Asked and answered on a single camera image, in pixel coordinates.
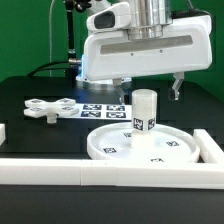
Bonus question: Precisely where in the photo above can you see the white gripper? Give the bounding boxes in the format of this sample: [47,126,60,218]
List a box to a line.
[82,1,212,104]

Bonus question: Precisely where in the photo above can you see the white round table top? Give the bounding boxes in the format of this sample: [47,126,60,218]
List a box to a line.
[87,122,200,163]

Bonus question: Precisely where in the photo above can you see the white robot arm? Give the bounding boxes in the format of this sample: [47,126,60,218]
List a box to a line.
[80,0,212,100]

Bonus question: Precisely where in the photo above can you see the white marker sheet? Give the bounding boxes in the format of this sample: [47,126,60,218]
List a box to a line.
[57,103,134,122]

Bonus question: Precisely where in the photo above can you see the white cross-shaped table base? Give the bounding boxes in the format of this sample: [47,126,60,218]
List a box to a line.
[24,98,79,124]

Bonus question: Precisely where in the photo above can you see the white right fence rail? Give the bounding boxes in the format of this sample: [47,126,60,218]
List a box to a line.
[193,129,224,165]

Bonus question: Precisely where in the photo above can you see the white fence rail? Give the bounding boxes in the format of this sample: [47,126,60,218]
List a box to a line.
[193,129,224,165]
[0,158,224,189]
[0,124,6,146]

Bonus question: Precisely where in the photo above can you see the black cables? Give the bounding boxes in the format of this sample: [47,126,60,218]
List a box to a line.
[27,60,82,78]

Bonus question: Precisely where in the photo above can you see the grey thin cable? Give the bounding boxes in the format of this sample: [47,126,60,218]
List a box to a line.
[48,0,57,78]

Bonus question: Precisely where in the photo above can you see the white left fence rail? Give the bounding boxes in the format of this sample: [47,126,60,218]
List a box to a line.
[0,124,6,146]

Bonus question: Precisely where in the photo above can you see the white front fence rail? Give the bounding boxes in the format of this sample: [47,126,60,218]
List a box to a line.
[0,158,224,189]

